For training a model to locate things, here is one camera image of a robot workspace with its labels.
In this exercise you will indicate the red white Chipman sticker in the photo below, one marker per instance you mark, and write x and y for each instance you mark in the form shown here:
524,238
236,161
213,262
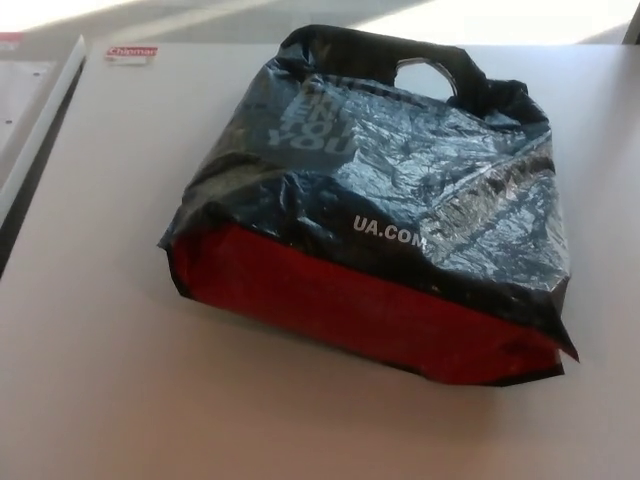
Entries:
132,54

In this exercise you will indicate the white perforated panel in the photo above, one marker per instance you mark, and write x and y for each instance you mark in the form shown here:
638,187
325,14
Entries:
20,85

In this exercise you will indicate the white adjacent desk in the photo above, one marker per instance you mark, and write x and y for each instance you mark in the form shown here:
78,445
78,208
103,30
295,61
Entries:
50,102

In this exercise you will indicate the black Under Armour plastic bag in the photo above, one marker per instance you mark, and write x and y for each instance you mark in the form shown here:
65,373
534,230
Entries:
400,200

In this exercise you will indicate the red label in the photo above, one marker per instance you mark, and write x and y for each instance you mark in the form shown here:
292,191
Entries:
10,41

